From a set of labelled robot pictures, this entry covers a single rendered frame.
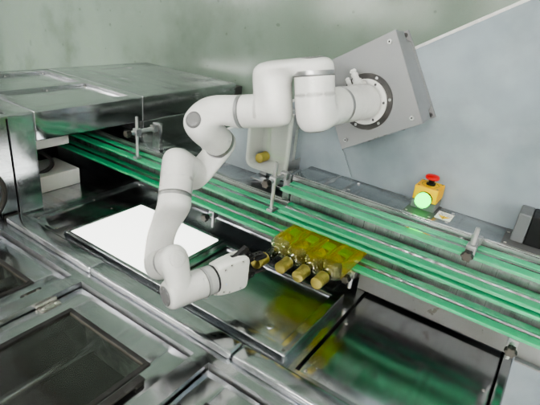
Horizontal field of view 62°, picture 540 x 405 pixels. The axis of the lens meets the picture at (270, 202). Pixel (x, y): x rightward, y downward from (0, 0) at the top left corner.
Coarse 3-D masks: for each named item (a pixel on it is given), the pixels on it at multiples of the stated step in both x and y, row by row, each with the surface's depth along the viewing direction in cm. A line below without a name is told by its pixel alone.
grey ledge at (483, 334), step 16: (368, 288) 143; (384, 288) 140; (400, 304) 138; (416, 304) 135; (432, 320) 134; (448, 320) 131; (464, 320) 128; (480, 336) 127; (496, 336) 124; (528, 352) 121
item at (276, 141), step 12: (252, 132) 158; (264, 132) 162; (276, 132) 159; (288, 132) 148; (252, 144) 160; (264, 144) 164; (276, 144) 161; (288, 144) 149; (252, 156) 162; (276, 156) 162; (288, 156) 151; (264, 168) 158
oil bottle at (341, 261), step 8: (344, 248) 132; (352, 248) 132; (328, 256) 126; (336, 256) 127; (344, 256) 127; (352, 256) 129; (360, 256) 135; (328, 264) 124; (336, 264) 123; (344, 264) 125; (352, 264) 131; (336, 272) 123; (344, 272) 127; (336, 280) 125
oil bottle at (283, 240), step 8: (280, 232) 137; (288, 232) 137; (296, 232) 138; (304, 232) 139; (272, 240) 133; (280, 240) 132; (288, 240) 133; (296, 240) 135; (280, 248) 131; (280, 256) 133
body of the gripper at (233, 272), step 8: (224, 256) 117; (240, 256) 117; (216, 264) 114; (224, 264) 114; (232, 264) 115; (240, 264) 117; (248, 264) 119; (216, 272) 113; (224, 272) 114; (232, 272) 116; (240, 272) 118; (224, 280) 115; (232, 280) 117; (240, 280) 119; (224, 288) 116; (232, 288) 118; (240, 288) 121
